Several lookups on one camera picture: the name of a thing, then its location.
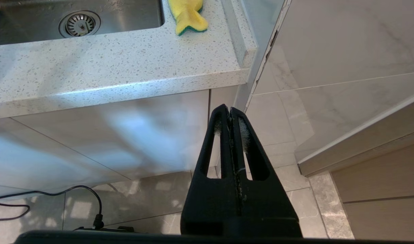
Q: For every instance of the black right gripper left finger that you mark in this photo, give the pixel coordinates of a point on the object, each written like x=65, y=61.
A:
x=207, y=203

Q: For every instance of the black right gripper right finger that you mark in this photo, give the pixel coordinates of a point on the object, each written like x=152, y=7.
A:
x=268, y=210

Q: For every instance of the yellow green sponge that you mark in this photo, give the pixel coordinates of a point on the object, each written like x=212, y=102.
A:
x=186, y=15

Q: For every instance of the stainless steel sink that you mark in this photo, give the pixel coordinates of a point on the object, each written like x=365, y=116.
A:
x=125, y=17

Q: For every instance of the metal sink drain strainer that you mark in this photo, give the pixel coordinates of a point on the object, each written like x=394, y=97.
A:
x=80, y=24

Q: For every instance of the white cabinet door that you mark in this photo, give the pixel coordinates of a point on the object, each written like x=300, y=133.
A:
x=142, y=128
x=41, y=159

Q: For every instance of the narrow white cabinet panel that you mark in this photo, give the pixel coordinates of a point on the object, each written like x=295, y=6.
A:
x=224, y=96

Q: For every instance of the brown wooden cabinet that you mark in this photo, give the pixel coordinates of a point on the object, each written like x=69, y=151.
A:
x=383, y=196

